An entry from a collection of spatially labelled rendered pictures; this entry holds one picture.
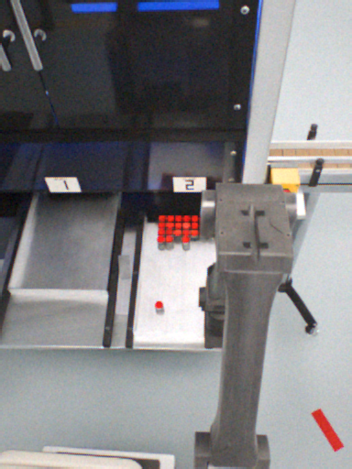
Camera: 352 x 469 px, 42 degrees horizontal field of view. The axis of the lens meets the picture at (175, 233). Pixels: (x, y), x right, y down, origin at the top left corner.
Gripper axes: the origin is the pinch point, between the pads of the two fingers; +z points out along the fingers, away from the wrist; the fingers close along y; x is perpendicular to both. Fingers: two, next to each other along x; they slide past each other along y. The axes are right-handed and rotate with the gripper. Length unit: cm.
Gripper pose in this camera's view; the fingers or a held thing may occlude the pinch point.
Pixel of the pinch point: (217, 338)
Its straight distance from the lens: 112.6
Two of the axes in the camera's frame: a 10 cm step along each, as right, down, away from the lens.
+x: -10.0, -0.1, 0.7
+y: 0.5, -8.5, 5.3
